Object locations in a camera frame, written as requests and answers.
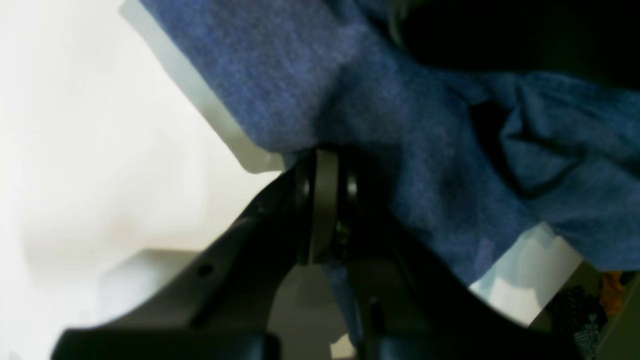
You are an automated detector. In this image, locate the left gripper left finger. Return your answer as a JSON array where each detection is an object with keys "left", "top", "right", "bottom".
[{"left": 51, "top": 153, "right": 316, "bottom": 360}]

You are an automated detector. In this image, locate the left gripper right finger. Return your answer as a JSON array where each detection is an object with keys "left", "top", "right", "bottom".
[{"left": 310, "top": 149, "right": 581, "bottom": 360}]

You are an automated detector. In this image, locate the dark blue t-shirt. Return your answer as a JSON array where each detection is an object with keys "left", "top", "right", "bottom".
[{"left": 142, "top": 0, "right": 639, "bottom": 346}]

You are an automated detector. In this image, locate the crumpled dark cloth on floor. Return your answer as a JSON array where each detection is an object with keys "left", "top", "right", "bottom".
[{"left": 545, "top": 285, "right": 609, "bottom": 360}]

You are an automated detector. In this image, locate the orange object on floor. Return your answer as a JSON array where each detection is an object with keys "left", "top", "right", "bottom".
[{"left": 599, "top": 271, "right": 626, "bottom": 317}]

